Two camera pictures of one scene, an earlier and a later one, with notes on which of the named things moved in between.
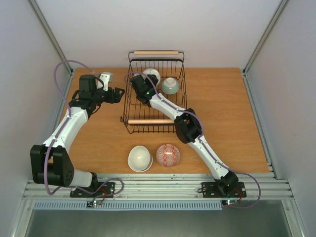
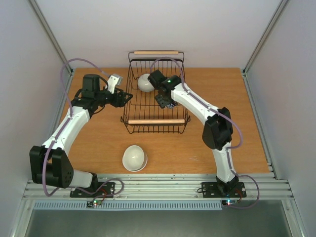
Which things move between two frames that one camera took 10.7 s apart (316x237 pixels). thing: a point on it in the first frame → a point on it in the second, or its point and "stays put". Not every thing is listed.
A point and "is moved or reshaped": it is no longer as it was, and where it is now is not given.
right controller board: x=229 y=202 stays put
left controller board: x=91 y=204 stays put
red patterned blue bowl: x=168 y=155 is moved or reshaped
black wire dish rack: x=168 y=65 stays put
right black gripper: x=136 y=81 → x=162 y=99
